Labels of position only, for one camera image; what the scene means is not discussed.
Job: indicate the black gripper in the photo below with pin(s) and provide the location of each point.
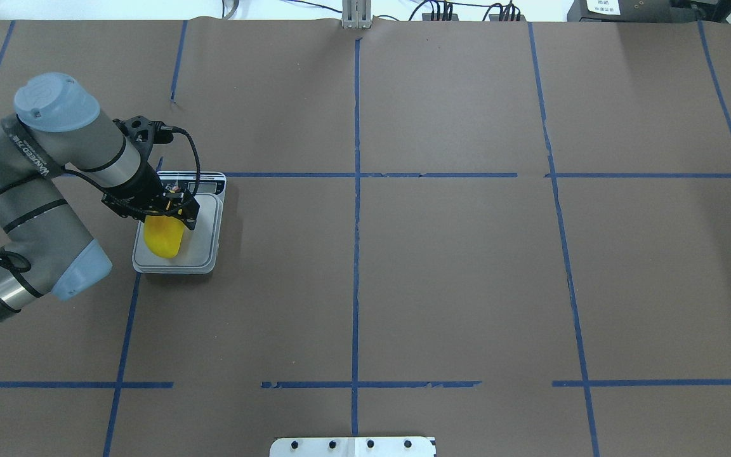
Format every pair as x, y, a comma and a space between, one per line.
139, 188

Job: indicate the yellow mango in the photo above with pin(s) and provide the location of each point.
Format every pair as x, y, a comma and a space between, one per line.
163, 235

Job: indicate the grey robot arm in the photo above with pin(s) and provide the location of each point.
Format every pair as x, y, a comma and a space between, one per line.
57, 128

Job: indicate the grey digital kitchen scale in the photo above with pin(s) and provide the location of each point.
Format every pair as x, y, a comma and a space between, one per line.
199, 248

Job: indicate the white metal mounting plate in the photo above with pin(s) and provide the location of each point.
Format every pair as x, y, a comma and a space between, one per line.
354, 446

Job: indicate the black power strip with plugs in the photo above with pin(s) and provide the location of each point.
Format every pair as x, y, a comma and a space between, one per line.
439, 12

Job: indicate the black power strip right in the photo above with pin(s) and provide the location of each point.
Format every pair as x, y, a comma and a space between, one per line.
508, 12

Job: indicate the black device with label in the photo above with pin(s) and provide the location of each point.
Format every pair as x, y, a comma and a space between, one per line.
629, 12

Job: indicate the aluminium profile post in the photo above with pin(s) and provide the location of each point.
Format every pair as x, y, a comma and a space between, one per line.
356, 14

